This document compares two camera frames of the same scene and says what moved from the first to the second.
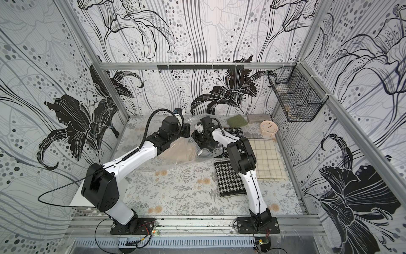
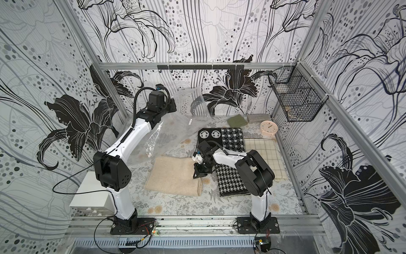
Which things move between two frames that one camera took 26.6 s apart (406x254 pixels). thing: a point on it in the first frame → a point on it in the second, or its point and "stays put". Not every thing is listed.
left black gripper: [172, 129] → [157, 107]
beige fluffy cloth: [181, 151] → [174, 174]
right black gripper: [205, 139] → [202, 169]
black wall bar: [200, 66] stays put
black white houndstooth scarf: [231, 183] stays put
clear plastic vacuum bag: [185, 150] → [191, 111]
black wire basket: [300, 94] stays put
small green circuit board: [265, 243] stays put
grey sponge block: [257, 118] stays put
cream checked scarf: [269, 164] stays put
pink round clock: [268, 127] stays put
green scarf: [237, 121] stays put
